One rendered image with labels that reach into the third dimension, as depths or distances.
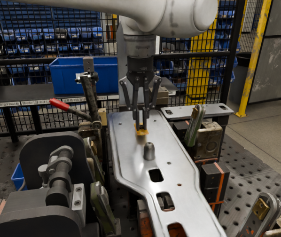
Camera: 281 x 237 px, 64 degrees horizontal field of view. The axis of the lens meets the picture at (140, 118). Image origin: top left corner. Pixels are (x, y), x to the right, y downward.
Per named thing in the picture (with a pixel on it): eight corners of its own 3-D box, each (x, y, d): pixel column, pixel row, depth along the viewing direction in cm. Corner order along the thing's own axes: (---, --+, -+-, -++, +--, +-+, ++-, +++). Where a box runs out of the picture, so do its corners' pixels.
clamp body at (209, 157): (215, 211, 84) (232, 130, 68) (185, 216, 82) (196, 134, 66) (205, 193, 92) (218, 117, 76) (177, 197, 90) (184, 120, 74)
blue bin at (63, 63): (121, 92, 103) (120, 64, 97) (53, 94, 100) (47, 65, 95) (120, 81, 118) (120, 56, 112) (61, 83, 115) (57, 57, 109)
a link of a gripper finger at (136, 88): (140, 77, 65) (135, 77, 64) (137, 112, 70) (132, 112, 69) (137, 74, 68) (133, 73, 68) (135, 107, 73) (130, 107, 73)
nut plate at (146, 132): (149, 134, 71) (149, 130, 71) (137, 135, 71) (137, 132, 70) (144, 122, 79) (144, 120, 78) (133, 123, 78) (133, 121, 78)
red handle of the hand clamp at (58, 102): (100, 122, 68) (50, 99, 62) (97, 128, 69) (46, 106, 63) (100, 117, 72) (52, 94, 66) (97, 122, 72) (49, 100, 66)
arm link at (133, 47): (160, 35, 58) (160, 58, 61) (152, 31, 66) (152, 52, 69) (125, 36, 56) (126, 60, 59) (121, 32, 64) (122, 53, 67)
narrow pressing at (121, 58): (145, 103, 99) (145, 19, 84) (119, 105, 97) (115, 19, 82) (144, 102, 100) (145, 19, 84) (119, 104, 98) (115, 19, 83)
